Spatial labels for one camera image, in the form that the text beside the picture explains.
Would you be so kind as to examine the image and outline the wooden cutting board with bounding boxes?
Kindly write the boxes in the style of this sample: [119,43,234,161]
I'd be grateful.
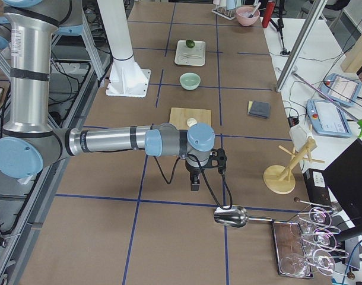
[169,107,211,129]

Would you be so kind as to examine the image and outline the red bottle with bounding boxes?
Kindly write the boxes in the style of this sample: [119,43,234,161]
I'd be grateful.
[262,1,275,28]

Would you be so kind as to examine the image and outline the light green bowl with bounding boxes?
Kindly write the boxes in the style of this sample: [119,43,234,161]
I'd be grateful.
[179,72,201,91]

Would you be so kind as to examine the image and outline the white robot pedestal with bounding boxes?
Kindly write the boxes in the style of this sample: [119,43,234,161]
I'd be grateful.
[97,0,151,98]

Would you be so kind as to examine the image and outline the pink bowl with ice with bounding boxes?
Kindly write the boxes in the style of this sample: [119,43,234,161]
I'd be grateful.
[236,6,260,27]

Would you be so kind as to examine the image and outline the wine glass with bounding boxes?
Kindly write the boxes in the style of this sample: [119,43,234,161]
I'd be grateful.
[298,207,332,234]

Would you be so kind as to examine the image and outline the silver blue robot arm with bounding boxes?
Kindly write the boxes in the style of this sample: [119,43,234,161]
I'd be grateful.
[0,1,227,191]

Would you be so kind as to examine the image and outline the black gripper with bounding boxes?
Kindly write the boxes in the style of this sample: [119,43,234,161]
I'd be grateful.
[185,148,227,191]

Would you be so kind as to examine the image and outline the black tripod stick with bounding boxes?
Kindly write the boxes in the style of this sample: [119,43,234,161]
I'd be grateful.
[270,18,290,56]

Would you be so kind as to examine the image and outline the dark grey sponge cloth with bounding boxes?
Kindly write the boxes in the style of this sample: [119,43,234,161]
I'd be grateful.
[247,100,271,119]

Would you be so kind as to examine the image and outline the teach pendant near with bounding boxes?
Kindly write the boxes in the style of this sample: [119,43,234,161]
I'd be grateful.
[306,99,352,138]

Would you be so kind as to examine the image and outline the teach pendant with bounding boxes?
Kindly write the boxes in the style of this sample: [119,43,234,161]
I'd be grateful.
[306,99,352,138]
[319,73,361,107]

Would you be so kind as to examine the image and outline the metal grabber stick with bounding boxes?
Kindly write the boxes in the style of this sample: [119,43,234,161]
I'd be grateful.
[291,71,362,138]

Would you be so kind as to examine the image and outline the white rectangular tray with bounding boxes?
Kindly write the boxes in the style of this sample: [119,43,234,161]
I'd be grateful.
[174,40,206,67]

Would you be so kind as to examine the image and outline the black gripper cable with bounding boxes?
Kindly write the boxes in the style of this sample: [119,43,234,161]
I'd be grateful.
[153,154,233,208]

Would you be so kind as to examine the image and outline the wooden mug tree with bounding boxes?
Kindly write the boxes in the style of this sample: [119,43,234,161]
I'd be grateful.
[263,136,325,195]

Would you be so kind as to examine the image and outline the teach pendant far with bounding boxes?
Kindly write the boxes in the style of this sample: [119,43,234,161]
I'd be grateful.
[319,73,361,107]

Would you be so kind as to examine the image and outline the aluminium frame post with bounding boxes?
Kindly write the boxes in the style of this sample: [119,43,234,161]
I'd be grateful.
[275,0,327,92]

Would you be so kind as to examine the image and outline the wooden glass tray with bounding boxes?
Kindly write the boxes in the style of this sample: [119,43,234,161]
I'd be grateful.
[272,221,314,279]

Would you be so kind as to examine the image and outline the black monitor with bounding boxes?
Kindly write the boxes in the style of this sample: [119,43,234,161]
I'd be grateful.
[323,139,362,219]

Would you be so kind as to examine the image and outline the metal scoop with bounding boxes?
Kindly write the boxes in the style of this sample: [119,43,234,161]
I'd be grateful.
[214,204,274,229]

